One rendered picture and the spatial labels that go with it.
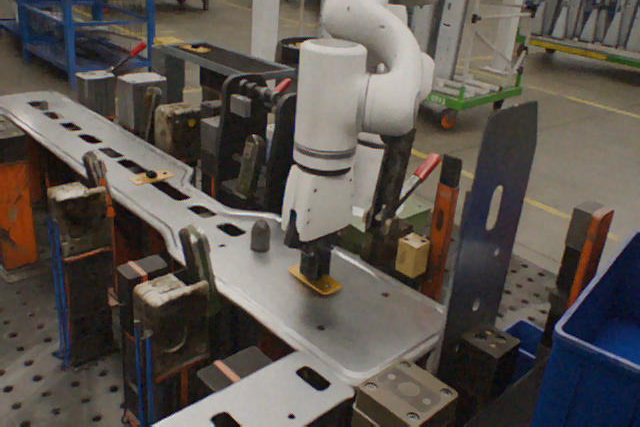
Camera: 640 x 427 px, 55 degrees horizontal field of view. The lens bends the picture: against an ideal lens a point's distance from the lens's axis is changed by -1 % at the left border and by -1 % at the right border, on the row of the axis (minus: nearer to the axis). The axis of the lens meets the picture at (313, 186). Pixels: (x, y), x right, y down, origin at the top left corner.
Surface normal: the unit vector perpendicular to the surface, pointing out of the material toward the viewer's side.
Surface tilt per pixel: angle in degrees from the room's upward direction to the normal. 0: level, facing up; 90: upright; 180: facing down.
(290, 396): 0
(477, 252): 90
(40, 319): 0
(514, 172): 90
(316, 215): 92
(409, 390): 0
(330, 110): 90
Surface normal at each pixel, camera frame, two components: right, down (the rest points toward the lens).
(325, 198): 0.62, 0.36
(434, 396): 0.07, -0.91
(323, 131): -0.14, 0.38
